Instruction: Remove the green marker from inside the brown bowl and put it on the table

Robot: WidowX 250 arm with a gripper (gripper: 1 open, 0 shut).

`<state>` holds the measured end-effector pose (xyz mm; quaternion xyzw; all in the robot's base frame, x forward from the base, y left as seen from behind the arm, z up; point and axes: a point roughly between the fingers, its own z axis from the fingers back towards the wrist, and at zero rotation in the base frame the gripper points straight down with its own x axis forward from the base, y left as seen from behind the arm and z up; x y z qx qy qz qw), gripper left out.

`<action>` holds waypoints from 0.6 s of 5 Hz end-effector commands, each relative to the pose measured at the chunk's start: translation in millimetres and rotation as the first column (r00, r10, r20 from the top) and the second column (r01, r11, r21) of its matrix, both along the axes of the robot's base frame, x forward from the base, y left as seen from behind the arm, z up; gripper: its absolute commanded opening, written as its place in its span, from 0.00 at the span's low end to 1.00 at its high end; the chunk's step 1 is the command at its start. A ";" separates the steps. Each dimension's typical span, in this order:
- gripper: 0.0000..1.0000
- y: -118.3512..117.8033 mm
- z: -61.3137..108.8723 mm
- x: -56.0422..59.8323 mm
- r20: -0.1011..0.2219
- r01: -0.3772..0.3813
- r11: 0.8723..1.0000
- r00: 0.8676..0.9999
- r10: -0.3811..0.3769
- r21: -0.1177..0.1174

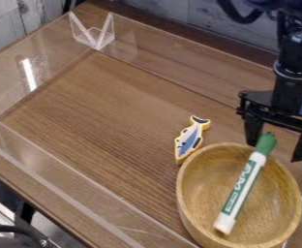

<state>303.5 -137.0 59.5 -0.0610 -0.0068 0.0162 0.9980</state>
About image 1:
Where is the green white marker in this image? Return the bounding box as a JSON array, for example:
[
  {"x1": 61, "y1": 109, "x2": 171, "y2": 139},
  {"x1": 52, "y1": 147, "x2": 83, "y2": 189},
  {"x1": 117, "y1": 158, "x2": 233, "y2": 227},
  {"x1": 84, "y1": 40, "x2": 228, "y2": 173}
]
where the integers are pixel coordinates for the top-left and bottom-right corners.
[{"x1": 213, "y1": 132, "x2": 277, "y2": 234}]

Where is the brown wooden bowl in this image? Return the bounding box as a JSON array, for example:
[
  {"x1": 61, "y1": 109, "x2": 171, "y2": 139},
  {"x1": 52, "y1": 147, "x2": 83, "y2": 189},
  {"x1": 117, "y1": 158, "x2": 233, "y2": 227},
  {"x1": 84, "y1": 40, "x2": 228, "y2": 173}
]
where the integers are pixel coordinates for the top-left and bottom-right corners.
[{"x1": 176, "y1": 142, "x2": 302, "y2": 248}]

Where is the yellow blue fish toy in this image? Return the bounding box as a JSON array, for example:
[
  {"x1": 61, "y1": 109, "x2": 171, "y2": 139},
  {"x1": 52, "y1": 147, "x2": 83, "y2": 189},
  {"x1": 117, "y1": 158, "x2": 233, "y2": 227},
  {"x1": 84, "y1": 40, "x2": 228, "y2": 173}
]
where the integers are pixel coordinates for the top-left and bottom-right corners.
[{"x1": 175, "y1": 115, "x2": 211, "y2": 165}]

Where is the clear acrylic corner bracket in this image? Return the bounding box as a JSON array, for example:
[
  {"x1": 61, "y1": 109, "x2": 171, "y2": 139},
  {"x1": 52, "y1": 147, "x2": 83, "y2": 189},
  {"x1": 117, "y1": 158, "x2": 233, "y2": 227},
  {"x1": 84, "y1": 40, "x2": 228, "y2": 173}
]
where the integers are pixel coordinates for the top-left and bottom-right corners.
[{"x1": 68, "y1": 12, "x2": 115, "y2": 50}]

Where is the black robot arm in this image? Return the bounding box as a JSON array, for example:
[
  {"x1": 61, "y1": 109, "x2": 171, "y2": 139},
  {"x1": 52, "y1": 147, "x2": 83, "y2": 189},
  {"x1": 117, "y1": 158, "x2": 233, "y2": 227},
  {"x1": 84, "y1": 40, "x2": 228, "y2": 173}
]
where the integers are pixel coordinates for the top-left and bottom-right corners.
[{"x1": 217, "y1": 0, "x2": 302, "y2": 162}]

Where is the clear acrylic front wall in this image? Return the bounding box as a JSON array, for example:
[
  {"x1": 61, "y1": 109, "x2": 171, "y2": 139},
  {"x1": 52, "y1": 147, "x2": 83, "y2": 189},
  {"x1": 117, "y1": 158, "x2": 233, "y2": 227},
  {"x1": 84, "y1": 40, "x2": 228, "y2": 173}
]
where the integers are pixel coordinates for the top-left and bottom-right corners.
[{"x1": 0, "y1": 122, "x2": 197, "y2": 248}]

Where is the black cable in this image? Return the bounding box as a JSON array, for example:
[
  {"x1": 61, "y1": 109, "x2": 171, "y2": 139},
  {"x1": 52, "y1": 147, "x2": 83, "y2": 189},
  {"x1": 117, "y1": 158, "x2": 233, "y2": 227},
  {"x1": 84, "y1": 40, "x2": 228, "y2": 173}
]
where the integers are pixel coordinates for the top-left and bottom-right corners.
[{"x1": 0, "y1": 223, "x2": 52, "y2": 248}]

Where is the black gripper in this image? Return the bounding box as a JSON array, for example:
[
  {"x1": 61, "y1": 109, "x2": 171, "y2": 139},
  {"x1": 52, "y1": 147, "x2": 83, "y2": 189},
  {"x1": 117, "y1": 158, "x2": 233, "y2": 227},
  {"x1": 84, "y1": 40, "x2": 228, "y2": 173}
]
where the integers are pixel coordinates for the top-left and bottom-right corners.
[{"x1": 237, "y1": 61, "x2": 302, "y2": 163}]

